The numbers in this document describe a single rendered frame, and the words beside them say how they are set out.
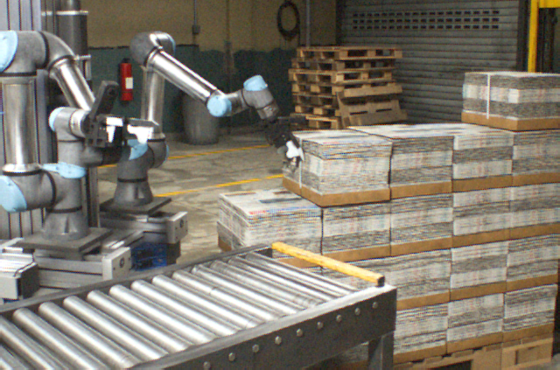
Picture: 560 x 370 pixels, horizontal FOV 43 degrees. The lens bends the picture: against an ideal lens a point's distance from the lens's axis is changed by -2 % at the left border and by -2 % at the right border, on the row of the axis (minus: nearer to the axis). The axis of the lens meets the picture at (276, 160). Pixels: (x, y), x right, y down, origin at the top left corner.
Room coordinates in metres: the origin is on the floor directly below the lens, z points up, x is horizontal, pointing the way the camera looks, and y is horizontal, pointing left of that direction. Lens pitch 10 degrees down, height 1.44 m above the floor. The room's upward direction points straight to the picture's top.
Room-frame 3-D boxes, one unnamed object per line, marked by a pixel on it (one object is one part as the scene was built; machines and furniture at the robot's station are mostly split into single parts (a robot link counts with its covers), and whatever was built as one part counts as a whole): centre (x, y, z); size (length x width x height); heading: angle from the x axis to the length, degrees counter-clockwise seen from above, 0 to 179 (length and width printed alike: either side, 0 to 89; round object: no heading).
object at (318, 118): (9.64, -0.92, 0.65); 1.33 x 0.94 x 1.30; 135
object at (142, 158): (2.70, 0.55, 0.98); 0.13 x 0.12 x 0.14; 161
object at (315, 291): (1.89, -0.02, 0.77); 0.47 x 0.05 x 0.05; 41
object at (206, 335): (1.63, 0.28, 0.77); 0.47 x 0.05 x 0.05; 41
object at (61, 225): (2.22, 0.68, 0.87); 0.15 x 0.15 x 0.10
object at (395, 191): (2.90, -0.49, 0.86); 0.38 x 0.29 x 0.04; 23
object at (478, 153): (3.01, -0.77, 0.95); 0.38 x 0.29 x 0.23; 23
